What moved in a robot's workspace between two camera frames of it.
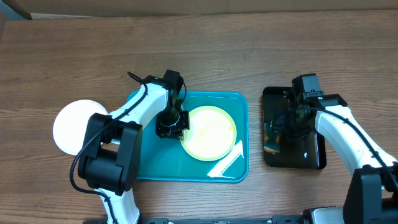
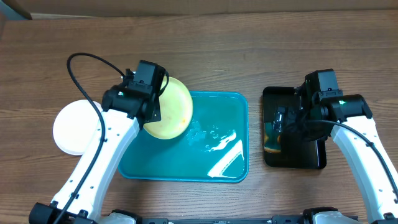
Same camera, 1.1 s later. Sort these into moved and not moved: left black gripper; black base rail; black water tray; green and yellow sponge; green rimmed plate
Moved: green rimmed plate; left black gripper
Not moved: green and yellow sponge; black base rail; black water tray
